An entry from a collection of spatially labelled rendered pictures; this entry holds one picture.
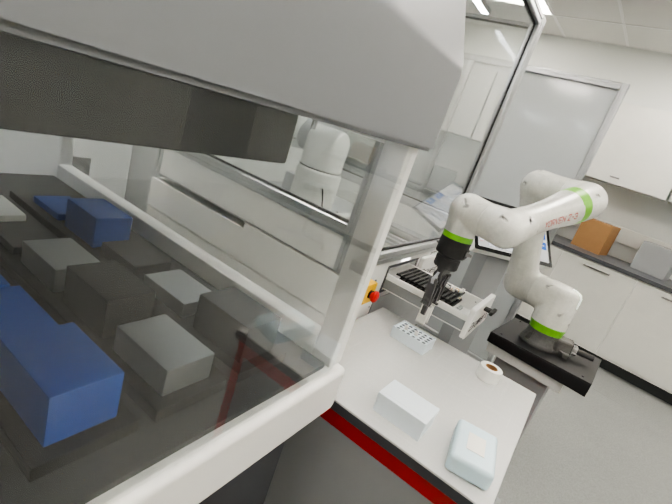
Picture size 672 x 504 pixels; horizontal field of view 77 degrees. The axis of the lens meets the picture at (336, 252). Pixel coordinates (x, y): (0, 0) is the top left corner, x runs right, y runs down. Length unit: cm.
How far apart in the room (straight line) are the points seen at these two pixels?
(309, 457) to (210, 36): 103
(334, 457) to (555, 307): 100
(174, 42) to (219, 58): 4
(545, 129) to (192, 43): 300
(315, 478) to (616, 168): 413
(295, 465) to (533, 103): 274
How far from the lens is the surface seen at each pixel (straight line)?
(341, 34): 48
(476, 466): 102
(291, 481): 128
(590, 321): 452
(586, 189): 154
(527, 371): 175
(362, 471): 112
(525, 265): 177
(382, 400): 106
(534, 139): 325
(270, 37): 40
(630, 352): 455
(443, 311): 151
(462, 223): 128
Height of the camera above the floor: 138
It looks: 17 degrees down
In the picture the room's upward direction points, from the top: 19 degrees clockwise
